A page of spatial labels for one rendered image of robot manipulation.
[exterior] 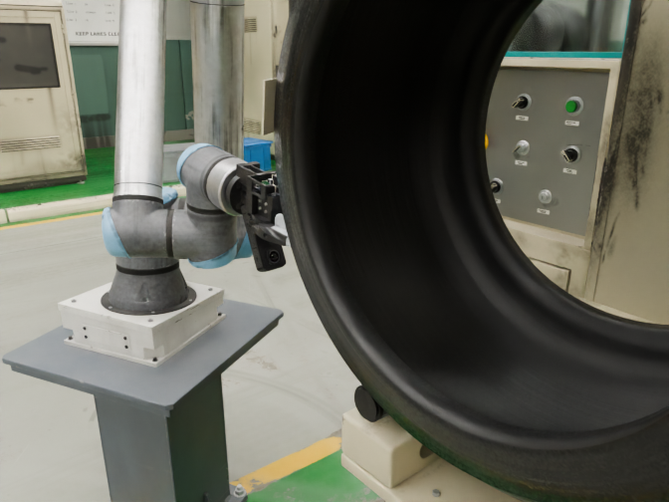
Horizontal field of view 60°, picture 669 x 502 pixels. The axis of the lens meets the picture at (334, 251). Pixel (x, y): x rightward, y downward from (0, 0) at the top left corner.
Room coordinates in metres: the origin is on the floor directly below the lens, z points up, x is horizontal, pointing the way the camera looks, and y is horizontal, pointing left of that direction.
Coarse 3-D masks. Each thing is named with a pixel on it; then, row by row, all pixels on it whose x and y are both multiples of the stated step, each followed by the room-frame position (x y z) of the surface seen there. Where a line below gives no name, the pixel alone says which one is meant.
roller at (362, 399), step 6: (360, 390) 0.58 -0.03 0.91; (366, 390) 0.57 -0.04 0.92; (354, 396) 0.58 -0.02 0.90; (360, 396) 0.57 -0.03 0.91; (366, 396) 0.57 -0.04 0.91; (354, 402) 0.58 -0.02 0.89; (360, 402) 0.57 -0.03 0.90; (366, 402) 0.57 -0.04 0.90; (372, 402) 0.56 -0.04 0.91; (360, 408) 0.57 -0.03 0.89; (366, 408) 0.57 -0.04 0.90; (372, 408) 0.56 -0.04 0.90; (378, 408) 0.56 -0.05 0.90; (360, 414) 0.57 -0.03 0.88; (366, 414) 0.57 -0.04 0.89; (372, 414) 0.56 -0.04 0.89; (378, 414) 0.56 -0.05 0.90; (384, 414) 0.56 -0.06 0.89; (372, 420) 0.56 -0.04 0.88
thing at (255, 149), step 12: (168, 144) 6.14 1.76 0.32; (180, 144) 6.12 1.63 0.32; (192, 144) 6.12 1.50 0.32; (252, 144) 6.18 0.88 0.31; (264, 144) 6.30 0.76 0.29; (168, 156) 5.75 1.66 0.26; (252, 156) 6.20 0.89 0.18; (264, 156) 6.32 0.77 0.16; (168, 168) 5.75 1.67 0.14; (264, 168) 6.32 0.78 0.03; (168, 180) 5.74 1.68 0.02
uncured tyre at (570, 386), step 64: (320, 0) 0.56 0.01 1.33; (384, 0) 0.71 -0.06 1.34; (448, 0) 0.77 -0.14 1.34; (512, 0) 0.74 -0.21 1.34; (320, 64) 0.59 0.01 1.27; (384, 64) 0.76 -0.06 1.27; (448, 64) 0.80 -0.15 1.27; (320, 128) 0.71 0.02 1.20; (384, 128) 0.78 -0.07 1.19; (448, 128) 0.80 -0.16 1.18; (320, 192) 0.69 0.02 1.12; (384, 192) 0.76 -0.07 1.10; (448, 192) 0.79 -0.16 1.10; (320, 256) 0.57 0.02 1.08; (384, 256) 0.71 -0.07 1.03; (448, 256) 0.76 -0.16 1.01; (512, 256) 0.72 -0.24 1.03; (384, 320) 0.64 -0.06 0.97; (448, 320) 0.68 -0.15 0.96; (512, 320) 0.69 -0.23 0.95; (576, 320) 0.64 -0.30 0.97; (384, 384) 0.49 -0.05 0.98; (448, 384) 0.57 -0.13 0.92; (512, 384) 0.59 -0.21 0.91; (576, 384) 0.59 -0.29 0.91; (640, 384) 0.55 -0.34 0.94; (448, 448) 0.43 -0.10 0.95; (512, 448) 0.37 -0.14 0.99; (576, 448) 0.34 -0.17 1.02; (640, 448) 0.31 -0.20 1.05
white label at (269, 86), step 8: (264, 80) 0.64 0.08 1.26; (272, 80) 0.65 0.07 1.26; (264, 88) 0.64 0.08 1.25; (272, 88) 0.66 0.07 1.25; (264, 96) 0.64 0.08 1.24; (272, 96) 0.66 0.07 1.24; (264, 104) 0.65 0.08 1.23; (272, 104) 0.66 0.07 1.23; (264, 112) 0.65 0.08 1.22; (272, 112) 0.66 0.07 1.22; (264, 120) 0.65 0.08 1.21; (272, 120) 0.66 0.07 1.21; (264, 128) 0.65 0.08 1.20; (272, 128) 0.66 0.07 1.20
